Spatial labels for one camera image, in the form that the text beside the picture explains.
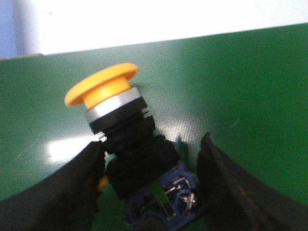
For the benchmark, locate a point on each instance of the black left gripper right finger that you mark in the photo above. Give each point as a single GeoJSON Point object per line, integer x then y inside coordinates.
{"type": "Point", "coordinates": [235, 200]}

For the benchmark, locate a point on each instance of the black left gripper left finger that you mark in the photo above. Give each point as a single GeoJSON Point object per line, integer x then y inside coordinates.
{"type": "Point", "coordinates": [64, 201]}

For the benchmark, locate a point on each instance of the yellow mushroom push button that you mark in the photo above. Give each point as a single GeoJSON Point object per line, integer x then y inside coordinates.
{"type": "Point", "coordinates": [158, 191]}

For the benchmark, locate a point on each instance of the green conveyor belt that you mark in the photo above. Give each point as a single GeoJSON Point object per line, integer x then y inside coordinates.
{"type": "Point", "coordinates": [248, 90]}

